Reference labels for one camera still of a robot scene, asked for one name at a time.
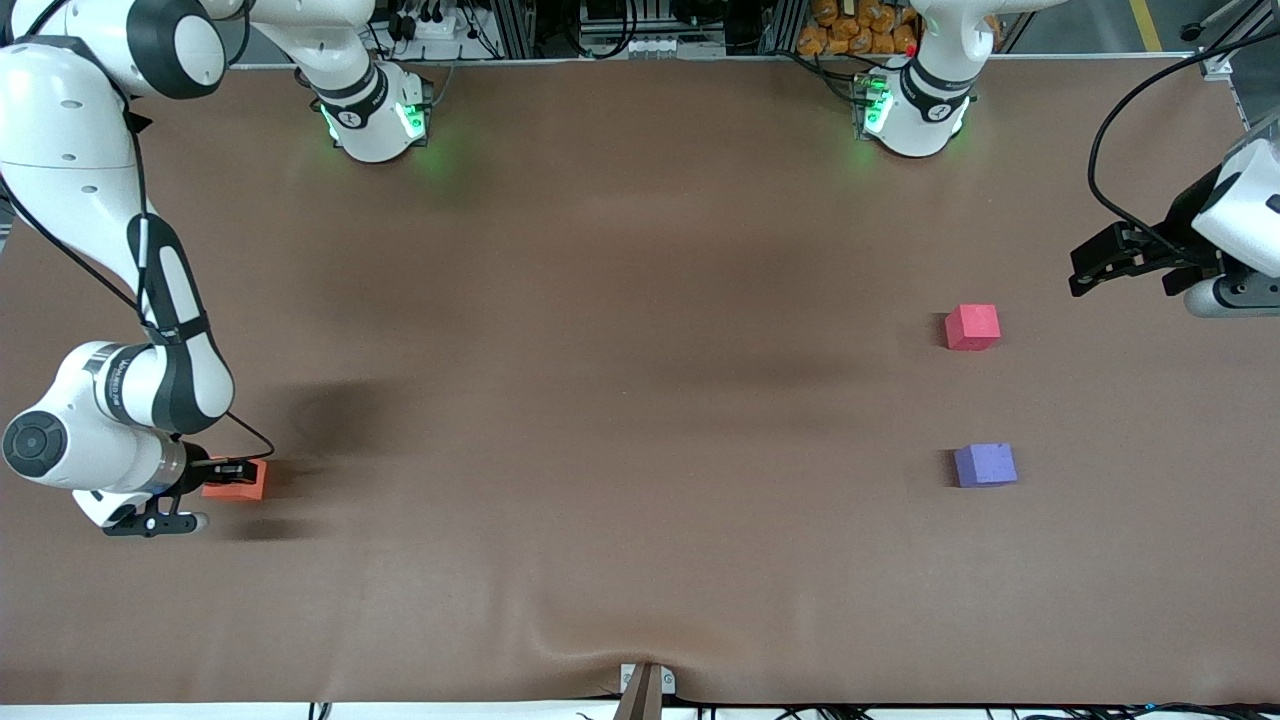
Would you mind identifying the orange foam block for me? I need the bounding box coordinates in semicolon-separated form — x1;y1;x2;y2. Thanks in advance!
200;458;268;502

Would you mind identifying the red foam block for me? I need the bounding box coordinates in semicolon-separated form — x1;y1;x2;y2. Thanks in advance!
945;304;1001;352

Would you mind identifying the purple foam block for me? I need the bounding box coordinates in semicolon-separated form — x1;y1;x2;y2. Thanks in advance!
953;443;1019;489

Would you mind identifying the pile of orange packets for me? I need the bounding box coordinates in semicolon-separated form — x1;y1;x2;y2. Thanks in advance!
797;0;921;57

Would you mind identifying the brown table mat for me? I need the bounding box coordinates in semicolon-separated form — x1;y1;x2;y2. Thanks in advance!
0;55;1280;706

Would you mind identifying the white power strip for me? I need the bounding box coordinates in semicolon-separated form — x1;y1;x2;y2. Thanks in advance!
385;8;463;43

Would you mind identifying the white terminal block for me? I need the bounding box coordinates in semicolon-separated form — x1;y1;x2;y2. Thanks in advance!
628;36;728;59

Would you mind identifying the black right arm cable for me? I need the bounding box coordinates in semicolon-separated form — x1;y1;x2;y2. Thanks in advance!
0;105;276;466

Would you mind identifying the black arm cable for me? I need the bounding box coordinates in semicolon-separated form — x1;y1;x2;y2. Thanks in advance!
0;105;276;466
1088;25;1280;271

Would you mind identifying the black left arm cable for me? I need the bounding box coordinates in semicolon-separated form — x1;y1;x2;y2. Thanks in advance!
1088;25;1280;271

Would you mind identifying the aluminium corner frame rail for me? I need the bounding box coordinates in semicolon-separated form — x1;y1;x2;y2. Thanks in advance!
1200;0;1280;81

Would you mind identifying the aluminium frame profile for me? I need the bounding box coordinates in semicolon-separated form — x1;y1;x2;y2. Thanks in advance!
488;0;538;59
762;0;811;56

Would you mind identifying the silver metal bracket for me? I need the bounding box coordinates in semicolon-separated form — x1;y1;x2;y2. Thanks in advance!
620;663;677;696

